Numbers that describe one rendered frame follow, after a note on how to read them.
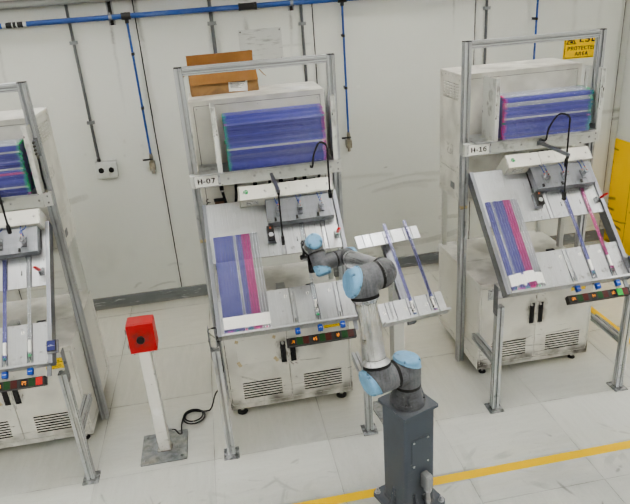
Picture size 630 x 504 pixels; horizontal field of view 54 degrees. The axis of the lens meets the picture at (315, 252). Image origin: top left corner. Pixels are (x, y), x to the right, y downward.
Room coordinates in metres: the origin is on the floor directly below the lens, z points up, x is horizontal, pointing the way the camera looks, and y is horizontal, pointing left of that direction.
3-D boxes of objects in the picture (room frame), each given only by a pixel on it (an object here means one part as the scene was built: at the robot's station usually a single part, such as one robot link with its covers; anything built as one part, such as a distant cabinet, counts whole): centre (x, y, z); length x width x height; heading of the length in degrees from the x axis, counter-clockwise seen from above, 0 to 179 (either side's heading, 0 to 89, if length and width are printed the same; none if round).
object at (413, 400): (2.17, -0.35, 0.60); 0.15 x 0.15 x 0.10
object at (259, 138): (3.10, 0.16, 1.52); 0.51 x 0.13 x 0.27; 98
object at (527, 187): (3.25, -1.24, 0.65); 1.01 x 0.73 x 1.29; 8
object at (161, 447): (2.65, 0.88, 0.39); 0.24 x 0.24 x 0.78; 8
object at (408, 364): (2.17, -0.34, 0.72); 0.13 x 0.12 x 0.14; 115
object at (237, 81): (3.38, 0.31, 1.82); 0.68 x 0.30 x 0.20; 98
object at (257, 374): (3.22, 0.23, 0.31); 0.70 x 0.65 x 0.62; 98
